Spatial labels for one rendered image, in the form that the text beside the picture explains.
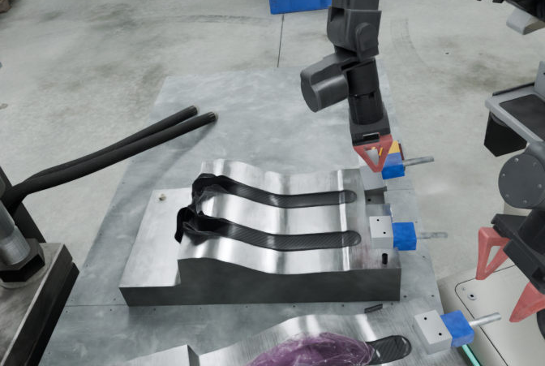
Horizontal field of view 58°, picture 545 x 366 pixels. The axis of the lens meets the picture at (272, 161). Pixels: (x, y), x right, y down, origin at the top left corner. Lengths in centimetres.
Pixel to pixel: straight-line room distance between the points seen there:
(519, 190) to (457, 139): 206
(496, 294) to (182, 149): 99
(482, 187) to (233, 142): 136
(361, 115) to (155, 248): 47
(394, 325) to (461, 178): 162
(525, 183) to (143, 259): 68
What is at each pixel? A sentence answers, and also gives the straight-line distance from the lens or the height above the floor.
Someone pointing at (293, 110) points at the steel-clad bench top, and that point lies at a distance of 139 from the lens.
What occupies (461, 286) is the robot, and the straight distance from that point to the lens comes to 163.
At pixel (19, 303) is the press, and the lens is 115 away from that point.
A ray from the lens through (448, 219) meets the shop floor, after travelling 220.
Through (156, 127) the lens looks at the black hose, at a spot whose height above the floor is 85.
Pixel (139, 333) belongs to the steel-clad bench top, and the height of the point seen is 80.
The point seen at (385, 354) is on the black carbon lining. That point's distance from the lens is 82.
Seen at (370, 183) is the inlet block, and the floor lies 94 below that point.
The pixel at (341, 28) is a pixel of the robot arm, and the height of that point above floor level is 123.
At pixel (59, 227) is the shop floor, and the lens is 254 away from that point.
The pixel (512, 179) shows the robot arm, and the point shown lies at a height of 119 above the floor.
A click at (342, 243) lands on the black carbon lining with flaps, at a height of 88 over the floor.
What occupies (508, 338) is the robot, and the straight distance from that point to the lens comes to 156.
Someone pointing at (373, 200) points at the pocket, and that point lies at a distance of 101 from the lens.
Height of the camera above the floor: 156
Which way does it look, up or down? 39 degrees down
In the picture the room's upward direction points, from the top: 9 degrees counter-clockwise
